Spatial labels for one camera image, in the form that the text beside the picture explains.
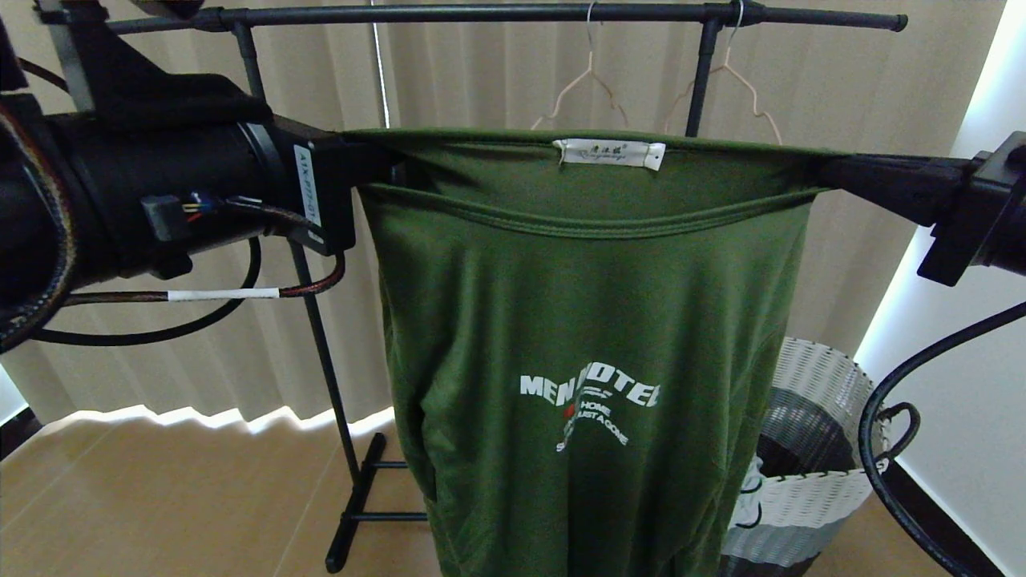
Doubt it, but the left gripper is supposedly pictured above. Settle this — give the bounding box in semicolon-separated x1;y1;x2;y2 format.
48;116;358;283

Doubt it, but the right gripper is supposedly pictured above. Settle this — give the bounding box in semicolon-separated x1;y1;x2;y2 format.
918;131;1026;288

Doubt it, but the pink clothes hanger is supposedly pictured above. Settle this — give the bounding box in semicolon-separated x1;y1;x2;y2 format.
663;0;783;147
529;0;631;134

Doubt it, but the green printed t-shirt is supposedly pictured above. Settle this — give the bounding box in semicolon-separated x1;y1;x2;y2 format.
345;127;852;577

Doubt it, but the black clothes rack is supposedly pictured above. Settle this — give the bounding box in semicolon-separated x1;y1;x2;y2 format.
104;0;911;575

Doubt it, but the white laundry basket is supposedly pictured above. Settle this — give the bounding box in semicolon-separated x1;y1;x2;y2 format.
717;337;923;577

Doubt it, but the pale grey garment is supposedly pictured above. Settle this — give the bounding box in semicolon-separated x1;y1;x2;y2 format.
732;455;768;531

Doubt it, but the black cable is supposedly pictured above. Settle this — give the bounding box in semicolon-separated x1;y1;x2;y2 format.
856;301;1026;577
30;236;264;347

